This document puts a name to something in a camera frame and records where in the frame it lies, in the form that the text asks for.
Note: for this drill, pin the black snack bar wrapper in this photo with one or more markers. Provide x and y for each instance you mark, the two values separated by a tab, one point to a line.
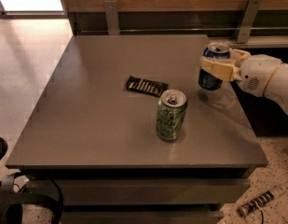
146	86

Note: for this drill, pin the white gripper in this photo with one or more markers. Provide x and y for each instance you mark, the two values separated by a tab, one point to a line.
254	73

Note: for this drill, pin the lower grey drawer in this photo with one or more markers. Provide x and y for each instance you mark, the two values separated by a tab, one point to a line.
142	217

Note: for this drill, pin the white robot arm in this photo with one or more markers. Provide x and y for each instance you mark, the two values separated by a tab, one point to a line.
277	88

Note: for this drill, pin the right metal bracket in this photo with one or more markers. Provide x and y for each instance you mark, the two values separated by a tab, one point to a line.
243	32

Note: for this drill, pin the grey drawer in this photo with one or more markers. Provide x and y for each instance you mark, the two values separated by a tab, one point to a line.
152	191
142	217

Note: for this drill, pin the green soda can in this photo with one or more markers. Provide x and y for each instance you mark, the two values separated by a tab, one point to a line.
172	106

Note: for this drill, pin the blue pepsi can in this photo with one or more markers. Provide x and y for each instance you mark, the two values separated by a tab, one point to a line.
218	51

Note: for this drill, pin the metal wall rail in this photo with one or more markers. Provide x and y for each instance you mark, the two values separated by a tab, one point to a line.
207	31

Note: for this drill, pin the metal bracket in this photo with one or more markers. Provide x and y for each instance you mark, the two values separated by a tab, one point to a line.
243	32
111	14

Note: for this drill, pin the left metal bracket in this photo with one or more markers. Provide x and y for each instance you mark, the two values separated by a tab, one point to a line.
111	14

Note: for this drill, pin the black office chair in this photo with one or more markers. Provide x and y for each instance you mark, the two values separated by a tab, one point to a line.
11	201

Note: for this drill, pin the upper grey drawer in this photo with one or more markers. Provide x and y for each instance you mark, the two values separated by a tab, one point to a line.
152	191

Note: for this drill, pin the white power strip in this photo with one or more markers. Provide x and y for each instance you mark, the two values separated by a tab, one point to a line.
262	200

